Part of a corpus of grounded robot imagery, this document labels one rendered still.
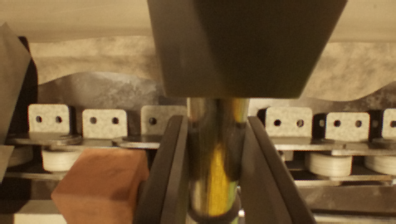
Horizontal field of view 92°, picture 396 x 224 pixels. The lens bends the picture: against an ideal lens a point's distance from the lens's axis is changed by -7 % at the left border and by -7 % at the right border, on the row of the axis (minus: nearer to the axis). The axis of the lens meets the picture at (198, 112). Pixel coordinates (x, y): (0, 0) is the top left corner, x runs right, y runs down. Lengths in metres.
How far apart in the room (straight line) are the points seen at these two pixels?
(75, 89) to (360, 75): 0.32
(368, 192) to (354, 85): 0.11
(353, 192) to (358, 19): 0.18
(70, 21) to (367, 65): 0.32
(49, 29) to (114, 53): 0.08
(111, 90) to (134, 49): 0.06
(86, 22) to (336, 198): 0.31
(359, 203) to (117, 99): 0.28
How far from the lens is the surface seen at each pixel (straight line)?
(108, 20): 0.25
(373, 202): 0.28
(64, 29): 0.27
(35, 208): 0.26
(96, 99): 0.26
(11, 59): 0.26
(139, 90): 0.24
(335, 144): 0.22
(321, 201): 0.25
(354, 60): 0.27
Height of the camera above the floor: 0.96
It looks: 85 degrees down
